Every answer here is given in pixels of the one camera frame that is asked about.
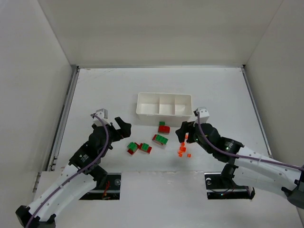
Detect green 2x4 lego brick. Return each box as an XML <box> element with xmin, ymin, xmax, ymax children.
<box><xmin>155</xmin><ymin>134</ymin><xmax>168</xmax><ymax>145</ymax></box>

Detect red lego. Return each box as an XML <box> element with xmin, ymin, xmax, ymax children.
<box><xmin>152</xmin><ymin>134</ymin><xmax>168</xmax><ymax>146</ymax></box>

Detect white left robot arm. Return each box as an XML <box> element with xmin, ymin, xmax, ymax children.
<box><xmin>16</xmin><ymin>114</ymin><xmax>132</xmax><ymax>228</ymax></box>

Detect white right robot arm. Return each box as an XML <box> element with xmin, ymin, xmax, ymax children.
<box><xmin>175</xmin><ymin>122</ymin><xmax>304</xmax><ymax>209</ymax></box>

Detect green lego brick left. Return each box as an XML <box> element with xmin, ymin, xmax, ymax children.
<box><xmin>127</xmin><ymin>142</ymin><xmax>138</xmax><ymax>152</ymax></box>

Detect white three-compartment plastic container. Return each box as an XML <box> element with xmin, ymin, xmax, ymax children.
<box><xmin>136</xmin><ymin>92</ymin><xmax>193</xmax><ymax>127</ymax></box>

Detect red curved lego brick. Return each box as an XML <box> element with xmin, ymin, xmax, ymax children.
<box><xmin>158</xmin><ymin>125</ymin><xmax>171</xmax><ymax>134</ymax></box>

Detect red lego brick left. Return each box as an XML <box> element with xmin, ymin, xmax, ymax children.
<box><xmin>127</xmin><ymin>144</ymin><xmax>140</xmax><ymax>155</ymax></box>

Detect green lego brick middle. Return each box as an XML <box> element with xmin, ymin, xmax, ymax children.
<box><xmin>141</xmin><ymin>143</ymin><xmax>150</xmax><ymax>152</ymax></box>

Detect red lego brick middle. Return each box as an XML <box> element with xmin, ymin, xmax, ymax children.
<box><xmin>139</xmin><ymin>143</ymin><xmax>152</xmax><ymax>154</ymax></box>

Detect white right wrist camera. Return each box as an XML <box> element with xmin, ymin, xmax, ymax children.
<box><xmin>194</xmin><ymin>107</ymin><xmax>209</xmax><ymax>124</ymax></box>

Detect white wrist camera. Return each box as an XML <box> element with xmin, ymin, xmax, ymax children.
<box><xmin>91</xmin><ymin>108</ymin><xmax>110</xmax><ymax>126</ymax></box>
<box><xmin>194</xmin><ymin>107</ymin><xmax>209</xmax><ymax>124</ymax></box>

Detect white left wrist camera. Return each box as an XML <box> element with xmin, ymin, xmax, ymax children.
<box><xmin>91</xmin><ymin>108</ymin><xmax>110</xmax><ymax>126</ymax></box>

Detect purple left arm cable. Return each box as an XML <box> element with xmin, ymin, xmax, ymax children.
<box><xmin>25</xmin><ymin>113</ymin><xmax>110</xmax><ymax>228</ymax></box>

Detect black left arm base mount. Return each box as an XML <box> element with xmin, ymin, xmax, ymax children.
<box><xmin>80</xmin><ymin>173</ymin><xmax>122</xmax><ymax>200</ymax></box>

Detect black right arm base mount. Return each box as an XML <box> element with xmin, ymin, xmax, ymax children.
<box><xmin>204</xmin><ymin>164</ymin><xmax>255</xmax><ymax>200</ymax></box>

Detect aluminium left table rail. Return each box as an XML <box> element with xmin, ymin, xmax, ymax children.
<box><xmin>32</xmin><ymin>65</ymin><xmax>80</xmax><ymax>193</ymax></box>

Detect aluminium table rail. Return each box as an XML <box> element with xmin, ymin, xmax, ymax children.
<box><xmin>32</xmin><ymin>65</ymin><xmax>80</xmax><ymax>193</ymax></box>
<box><xmin>241</xmin><ymin>65</ymin><xmax>273</xmax><ymax>158</ymax></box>

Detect aluminium right table rail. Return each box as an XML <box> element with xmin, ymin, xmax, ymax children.
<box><xmin>241</xmin><ymin>65</ymin><xmax>273</xmax><ymax>158</ymax></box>

